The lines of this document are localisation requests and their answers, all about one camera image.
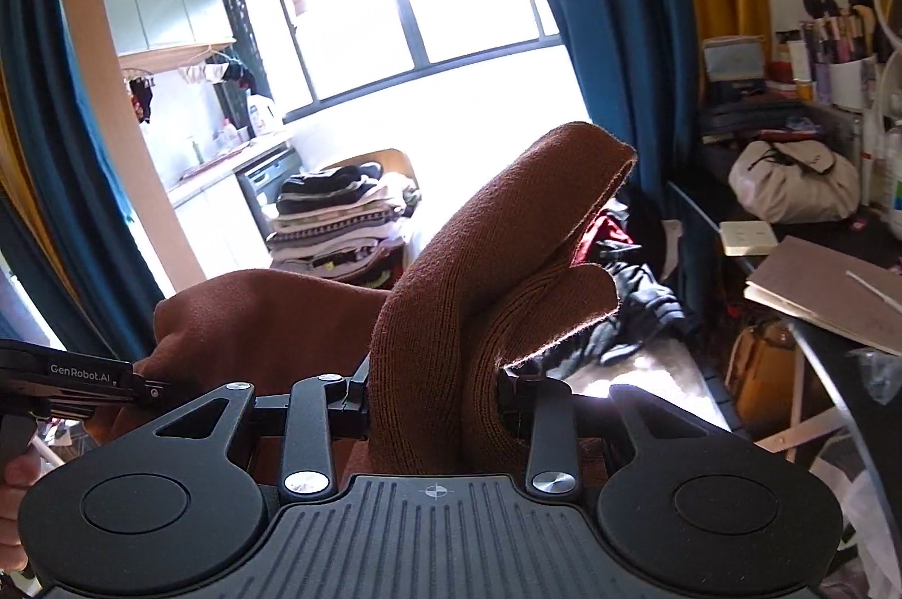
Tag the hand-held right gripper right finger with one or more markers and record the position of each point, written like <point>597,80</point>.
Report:
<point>518,401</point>

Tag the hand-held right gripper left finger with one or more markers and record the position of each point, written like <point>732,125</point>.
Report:
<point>349,405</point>

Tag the brown knit pinafore dress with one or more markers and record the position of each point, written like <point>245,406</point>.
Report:
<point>451,303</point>

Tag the stack of folded clothes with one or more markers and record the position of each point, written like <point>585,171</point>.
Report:
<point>331,225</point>

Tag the drying hanger with small clothes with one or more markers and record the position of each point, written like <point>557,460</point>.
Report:
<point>211,74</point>

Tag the person's left hand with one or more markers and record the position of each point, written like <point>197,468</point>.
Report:
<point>13,514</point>

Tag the black jacket with grey cuffs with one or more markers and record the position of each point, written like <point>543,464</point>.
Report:
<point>634,303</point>

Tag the red garment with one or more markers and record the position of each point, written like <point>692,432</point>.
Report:
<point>599,239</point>

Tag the black kitchen appliance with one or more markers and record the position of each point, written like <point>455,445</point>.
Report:
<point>264,183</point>

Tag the beige square box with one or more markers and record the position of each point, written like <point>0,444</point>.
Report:
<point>747,236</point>

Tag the blue curtain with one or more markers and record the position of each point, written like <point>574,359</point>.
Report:
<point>42,77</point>
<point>606,7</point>

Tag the black desk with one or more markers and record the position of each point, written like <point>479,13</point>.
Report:
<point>712,176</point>

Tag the white detergent bottle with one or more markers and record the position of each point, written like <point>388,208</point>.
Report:
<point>264,116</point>

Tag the brown notebook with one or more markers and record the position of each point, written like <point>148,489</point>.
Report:
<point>810,282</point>

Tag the clear plastic wrapper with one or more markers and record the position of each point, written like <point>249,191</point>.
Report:
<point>881,373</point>

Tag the white pen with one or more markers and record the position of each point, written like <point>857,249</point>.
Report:
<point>874,291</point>

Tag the black framed window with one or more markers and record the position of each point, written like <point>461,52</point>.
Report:
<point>465,7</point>

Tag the grey pouch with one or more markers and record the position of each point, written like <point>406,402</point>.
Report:
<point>733,60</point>

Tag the white plastic jar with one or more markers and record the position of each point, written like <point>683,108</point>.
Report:
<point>891,183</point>

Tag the white brush holder cup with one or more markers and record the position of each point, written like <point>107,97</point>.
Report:
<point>849,84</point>

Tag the bunch of makeup brushes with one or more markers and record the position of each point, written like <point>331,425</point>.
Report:
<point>838,21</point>

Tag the round mirror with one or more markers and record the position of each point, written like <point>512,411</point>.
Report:
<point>889,7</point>

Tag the wooden door frame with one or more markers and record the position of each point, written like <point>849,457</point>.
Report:
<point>120,134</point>

